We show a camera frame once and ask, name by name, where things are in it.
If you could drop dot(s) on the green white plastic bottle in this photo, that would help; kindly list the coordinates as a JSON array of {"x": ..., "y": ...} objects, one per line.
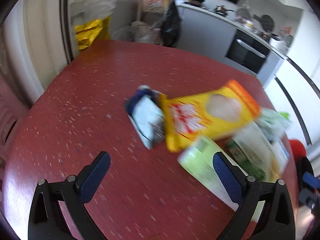
[{"x": 197, "y": 159}]

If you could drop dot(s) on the black garbage bag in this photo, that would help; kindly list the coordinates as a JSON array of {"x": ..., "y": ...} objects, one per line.
[{"x": 171, "y": 26}]

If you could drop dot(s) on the white refrigerator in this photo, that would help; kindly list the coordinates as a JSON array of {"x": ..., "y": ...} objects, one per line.
[{"x": 294, "y": 89}]

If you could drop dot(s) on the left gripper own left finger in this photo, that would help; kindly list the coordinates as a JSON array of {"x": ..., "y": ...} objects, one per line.
[{"x": 46, "y": 220}]

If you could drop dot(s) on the clear plastic bag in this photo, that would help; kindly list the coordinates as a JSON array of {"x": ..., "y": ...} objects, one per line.
[{"x": 88, "y": 10}]

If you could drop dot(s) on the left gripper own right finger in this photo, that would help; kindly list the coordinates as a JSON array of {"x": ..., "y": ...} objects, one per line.
[{"x": 276, "y": 220}]

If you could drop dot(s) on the black trash bin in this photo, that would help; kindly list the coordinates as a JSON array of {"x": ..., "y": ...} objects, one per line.
[{"x": 302, "y": 166}]

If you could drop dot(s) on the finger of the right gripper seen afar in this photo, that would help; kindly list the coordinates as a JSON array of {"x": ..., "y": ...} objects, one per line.
[{"x": 311, "y": 180}]

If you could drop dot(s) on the built-in black oven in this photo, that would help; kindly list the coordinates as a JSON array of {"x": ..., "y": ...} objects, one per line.
[{"x": 247, "y": 51}]

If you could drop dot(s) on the white green carton box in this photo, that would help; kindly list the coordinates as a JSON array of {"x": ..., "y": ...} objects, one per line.
[{"x": 258, "y": 157}]

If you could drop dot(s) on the gold foil bag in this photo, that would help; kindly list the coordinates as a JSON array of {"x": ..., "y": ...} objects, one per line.
[{"x": 91, "y": 31}]

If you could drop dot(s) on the red plastic stool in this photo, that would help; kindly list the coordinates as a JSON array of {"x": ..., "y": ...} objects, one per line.
[{"x": 298, "y": 149}]

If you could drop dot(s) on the green white snack bag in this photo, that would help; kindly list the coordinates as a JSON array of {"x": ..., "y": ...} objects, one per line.
[{"x": 273, "y": 124}]

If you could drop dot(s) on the blue white wrapper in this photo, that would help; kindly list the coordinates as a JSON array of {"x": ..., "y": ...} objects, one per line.
[{"x": 146, "y": 116}]

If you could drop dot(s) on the yellow orange snack bag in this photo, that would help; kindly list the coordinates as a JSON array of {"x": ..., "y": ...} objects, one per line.
[{"x": 216, "y": 114}]

